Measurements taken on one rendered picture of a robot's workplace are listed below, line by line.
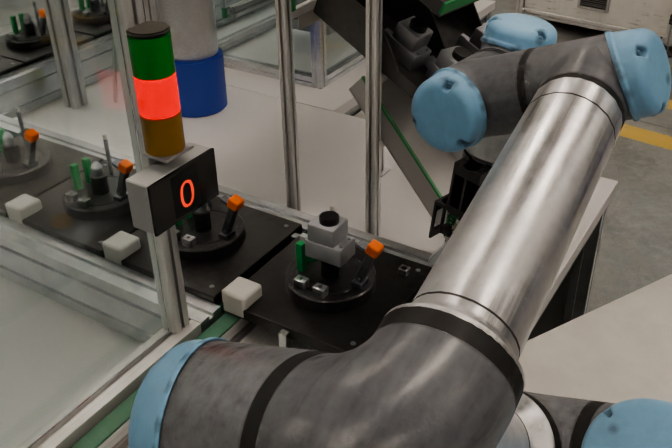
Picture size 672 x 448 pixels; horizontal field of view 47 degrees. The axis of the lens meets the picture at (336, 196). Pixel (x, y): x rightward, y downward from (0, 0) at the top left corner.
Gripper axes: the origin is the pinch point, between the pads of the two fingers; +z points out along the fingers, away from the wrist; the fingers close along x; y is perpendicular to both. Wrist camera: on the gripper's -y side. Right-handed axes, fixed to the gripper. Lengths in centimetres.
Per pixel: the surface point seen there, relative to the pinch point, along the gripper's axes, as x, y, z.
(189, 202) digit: -30.3, 22.4, -5.7
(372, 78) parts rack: -34.3, -15.2, -12.3
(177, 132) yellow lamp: -31.3, 23.3, -15.7
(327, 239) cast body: -23.4, 3.3, 4.5
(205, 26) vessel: -110, -38, 7
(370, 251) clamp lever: -17.3, 0.6, 4.4
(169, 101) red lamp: -31.6, 24.1, -19.9
